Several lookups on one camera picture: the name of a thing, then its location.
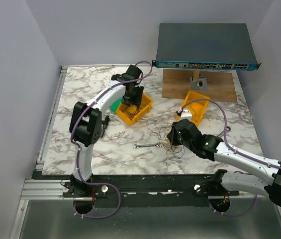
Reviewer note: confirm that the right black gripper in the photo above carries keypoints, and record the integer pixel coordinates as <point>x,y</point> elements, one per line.
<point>172,134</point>

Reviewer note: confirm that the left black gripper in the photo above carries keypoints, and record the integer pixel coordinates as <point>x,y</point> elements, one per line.
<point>137,100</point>

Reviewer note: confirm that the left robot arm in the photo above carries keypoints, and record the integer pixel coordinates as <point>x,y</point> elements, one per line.
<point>86,121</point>

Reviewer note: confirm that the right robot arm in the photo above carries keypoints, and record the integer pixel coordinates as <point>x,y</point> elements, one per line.
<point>262,175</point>

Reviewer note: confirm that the open-end silver wrench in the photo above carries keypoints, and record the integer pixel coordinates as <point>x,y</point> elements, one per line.
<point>136,146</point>

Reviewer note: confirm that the yellow bin beside green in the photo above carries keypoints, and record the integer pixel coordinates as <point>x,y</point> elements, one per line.
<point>132,114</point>

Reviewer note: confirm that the green plastic bin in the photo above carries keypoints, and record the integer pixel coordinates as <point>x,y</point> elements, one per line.
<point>115,105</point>

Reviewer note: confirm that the yellow bin right side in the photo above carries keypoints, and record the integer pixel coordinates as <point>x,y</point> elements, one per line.
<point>197,108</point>

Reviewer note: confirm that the black T-shaped tool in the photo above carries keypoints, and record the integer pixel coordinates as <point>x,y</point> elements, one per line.
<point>105,123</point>

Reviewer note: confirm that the wooden board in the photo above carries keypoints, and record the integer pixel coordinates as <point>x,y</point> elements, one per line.
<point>218,86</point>

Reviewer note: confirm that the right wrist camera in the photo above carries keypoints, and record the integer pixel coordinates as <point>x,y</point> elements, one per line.
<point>183,114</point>

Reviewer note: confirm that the ratchet ring wrench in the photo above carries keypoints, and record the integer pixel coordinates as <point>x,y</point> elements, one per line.
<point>222,133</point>

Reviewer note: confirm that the grey stand bracket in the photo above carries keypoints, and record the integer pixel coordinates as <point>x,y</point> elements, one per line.
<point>198,82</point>

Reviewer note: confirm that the network switch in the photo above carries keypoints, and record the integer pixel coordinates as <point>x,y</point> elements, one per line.
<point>205,46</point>

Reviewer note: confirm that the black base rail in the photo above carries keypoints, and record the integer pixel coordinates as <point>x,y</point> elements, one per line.
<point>109,191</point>

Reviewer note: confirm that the aluminium frame rail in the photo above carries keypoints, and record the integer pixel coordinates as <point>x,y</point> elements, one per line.
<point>37,167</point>

